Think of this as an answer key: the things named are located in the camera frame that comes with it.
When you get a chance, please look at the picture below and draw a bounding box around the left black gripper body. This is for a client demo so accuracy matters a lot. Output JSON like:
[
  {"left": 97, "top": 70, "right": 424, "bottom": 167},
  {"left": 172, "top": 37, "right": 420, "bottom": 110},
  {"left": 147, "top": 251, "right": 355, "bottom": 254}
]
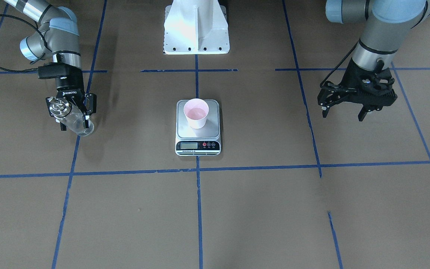
[{"left": 317, "top": 58, "right": 398, "bottom": 109}]

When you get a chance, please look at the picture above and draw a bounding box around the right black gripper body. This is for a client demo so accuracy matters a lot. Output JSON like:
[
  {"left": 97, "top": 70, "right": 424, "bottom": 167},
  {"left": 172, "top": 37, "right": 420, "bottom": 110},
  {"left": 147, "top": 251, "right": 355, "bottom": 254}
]
[{"left": 55, "top": 75, "right": 85, "bottom": 105}]

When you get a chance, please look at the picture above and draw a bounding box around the clear sauce bottle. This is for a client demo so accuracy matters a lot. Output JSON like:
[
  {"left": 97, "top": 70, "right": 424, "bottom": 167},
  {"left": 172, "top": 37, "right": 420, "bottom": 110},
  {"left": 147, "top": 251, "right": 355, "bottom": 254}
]
[{"left": 61, "top": 99, "right": 94, "bottom": 137}]

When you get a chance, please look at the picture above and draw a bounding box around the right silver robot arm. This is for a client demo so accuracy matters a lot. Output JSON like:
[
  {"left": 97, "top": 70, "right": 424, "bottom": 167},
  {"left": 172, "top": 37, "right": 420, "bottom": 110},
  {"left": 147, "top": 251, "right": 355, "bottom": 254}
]
[{"left": 7, "top": 0, "right": 97, "bottom": 136}]

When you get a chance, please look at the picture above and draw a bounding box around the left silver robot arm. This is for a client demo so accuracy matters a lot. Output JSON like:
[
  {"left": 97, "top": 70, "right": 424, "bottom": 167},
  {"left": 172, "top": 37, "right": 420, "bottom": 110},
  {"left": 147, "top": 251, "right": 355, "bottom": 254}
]
[{"left": 317, "top": 0, "right": 430, "bottom": 121}]

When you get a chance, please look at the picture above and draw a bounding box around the silver kitchen scale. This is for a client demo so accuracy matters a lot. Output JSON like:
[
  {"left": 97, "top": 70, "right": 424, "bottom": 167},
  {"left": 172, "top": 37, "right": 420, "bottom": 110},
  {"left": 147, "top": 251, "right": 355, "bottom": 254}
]
[{"left": 175, "top": 99, "right": 222, "bottom": 155}]

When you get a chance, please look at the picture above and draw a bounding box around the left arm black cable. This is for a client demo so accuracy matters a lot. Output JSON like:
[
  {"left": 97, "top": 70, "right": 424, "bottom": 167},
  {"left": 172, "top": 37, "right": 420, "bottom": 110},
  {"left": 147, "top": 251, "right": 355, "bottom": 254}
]
[{"left": 320, "top": 41, "right": 361, "bottom": 88}]

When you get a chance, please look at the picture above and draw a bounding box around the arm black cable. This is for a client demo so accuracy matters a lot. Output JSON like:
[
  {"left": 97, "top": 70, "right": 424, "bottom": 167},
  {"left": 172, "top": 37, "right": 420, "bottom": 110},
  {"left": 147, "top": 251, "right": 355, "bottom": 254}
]
[
  {"left": 320, "top": 41, "right": 361, "bottom": 88},
  {"left": 0, "top": 14, "right": 51, "bottom": 73}
]

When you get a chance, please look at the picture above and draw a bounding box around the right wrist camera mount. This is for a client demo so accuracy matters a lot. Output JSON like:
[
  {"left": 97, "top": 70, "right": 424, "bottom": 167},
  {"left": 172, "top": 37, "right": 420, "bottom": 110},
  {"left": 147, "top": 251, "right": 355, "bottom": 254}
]
[{"left": 37, "top": 62, "right": 82, "bottom": 79}]

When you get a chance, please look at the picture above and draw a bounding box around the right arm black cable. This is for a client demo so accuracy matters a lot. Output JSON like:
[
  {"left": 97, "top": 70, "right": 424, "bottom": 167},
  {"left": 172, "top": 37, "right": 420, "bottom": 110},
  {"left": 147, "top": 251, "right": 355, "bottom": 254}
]
[{"left": 0, "top": 14, "right": 51, "bottom": 73}]

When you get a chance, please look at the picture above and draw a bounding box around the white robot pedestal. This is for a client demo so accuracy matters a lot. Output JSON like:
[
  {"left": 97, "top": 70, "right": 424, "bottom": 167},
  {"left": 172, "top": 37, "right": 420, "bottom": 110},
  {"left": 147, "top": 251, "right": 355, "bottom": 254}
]
[{"left": 163, "top": 0, "right": 230, "bottom": 55}]

